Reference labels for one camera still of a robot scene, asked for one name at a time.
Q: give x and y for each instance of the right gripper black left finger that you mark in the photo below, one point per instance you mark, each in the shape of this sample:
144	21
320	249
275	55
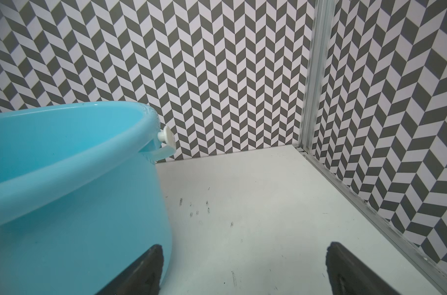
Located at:
142	277

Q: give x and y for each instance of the aluminium corner post right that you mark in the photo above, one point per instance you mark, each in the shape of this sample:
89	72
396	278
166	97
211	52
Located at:
324	14

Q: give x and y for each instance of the turquoise plastic bucket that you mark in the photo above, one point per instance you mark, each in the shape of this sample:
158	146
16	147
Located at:
80	196

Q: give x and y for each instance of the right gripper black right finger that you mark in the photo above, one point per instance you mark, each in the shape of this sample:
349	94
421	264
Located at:
348	275

